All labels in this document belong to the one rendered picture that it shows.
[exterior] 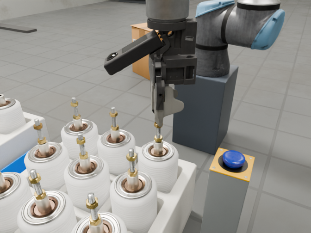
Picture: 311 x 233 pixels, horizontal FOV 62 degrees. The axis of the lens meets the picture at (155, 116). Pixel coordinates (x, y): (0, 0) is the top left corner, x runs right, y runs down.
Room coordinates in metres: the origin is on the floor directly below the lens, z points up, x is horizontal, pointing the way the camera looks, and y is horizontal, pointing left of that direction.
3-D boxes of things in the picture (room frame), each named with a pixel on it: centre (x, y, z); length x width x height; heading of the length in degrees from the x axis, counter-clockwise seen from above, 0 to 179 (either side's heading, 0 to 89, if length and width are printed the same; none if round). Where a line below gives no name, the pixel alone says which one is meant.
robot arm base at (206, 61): (0.89, -0.19, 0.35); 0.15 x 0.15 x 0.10
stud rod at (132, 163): (0.37, 0.04, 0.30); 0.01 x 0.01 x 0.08
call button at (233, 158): (0.37, -0.14, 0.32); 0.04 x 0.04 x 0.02
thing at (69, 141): (0.58, 0.21, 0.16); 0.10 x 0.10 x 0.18
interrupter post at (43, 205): (0.32, 0.20, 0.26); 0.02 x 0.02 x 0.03
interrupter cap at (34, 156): (0.47, 0.26, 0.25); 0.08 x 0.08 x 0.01
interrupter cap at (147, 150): (0.48, -0.01, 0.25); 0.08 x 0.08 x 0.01
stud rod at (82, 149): (0.42, 0.15, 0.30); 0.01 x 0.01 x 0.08
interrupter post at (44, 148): (0.47, 0.26, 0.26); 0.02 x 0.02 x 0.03
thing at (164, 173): (0.48, -0.01, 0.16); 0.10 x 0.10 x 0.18
